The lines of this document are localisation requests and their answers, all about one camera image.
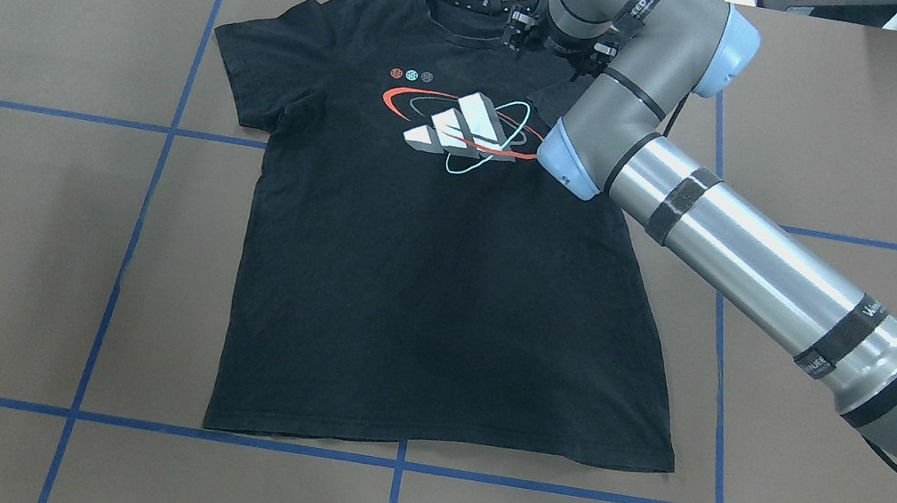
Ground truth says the black graphic t-shirt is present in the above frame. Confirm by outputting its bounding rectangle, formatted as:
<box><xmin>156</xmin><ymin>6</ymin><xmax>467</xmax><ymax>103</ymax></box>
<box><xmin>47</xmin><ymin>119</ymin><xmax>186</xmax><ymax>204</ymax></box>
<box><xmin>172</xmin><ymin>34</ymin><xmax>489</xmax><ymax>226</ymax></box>
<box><xmin>203</xmin><ymin>0</ymin><xmax>675</xmax><ymax>474</ymax></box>

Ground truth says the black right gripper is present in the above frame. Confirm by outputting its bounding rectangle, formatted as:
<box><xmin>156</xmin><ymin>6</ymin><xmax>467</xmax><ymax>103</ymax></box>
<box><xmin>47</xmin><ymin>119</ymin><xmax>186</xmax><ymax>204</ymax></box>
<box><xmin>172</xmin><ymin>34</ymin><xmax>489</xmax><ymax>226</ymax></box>
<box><xmin>503</xmin><ymin>4</ymin><xmax>623</xmax><ymax>77</ymax></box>

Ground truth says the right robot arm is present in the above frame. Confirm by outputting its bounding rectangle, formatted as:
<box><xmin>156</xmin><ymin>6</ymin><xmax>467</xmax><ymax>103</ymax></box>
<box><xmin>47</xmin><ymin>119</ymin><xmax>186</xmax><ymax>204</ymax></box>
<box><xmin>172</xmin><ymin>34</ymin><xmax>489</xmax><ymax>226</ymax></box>
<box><xmin>516</xmin><ymin>0</ymin><xmax>897</xmax><ymax>473</ymax></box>

